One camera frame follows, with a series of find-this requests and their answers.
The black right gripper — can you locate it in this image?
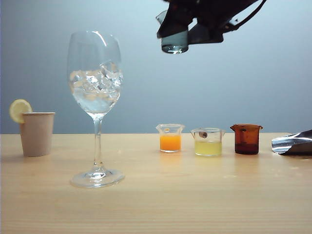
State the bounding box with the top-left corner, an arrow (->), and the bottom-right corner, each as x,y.
156,0 -> 259,45

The grey tinted glass measuring cup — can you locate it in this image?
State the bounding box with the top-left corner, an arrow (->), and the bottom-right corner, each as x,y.
156,11 -> 190,55

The measuring cup with orange juice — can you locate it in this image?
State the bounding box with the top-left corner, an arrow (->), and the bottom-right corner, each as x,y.
156,123 -> 186,154

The measuring cup with yellow juice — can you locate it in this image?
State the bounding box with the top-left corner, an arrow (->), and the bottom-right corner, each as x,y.
190,128 -> 227,157

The amber glass measuring cup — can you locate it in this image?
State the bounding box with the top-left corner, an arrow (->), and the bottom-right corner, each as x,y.
230,123 -> 264,155

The beige paper cup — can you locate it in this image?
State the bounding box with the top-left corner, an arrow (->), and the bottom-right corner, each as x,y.
19,112 -> 56,157

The clear wine glass with ice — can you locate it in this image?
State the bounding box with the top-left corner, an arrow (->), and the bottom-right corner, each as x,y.
67,31 -> 125,188

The silver metal scoop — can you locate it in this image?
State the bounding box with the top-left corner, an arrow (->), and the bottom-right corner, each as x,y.
271,129 -> 312,156

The yellow lemon slice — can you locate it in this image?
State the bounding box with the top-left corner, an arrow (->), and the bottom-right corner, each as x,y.
9,98 -> 33,124

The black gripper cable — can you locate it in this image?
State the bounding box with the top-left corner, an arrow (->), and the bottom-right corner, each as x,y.
228,0 -> 268,31

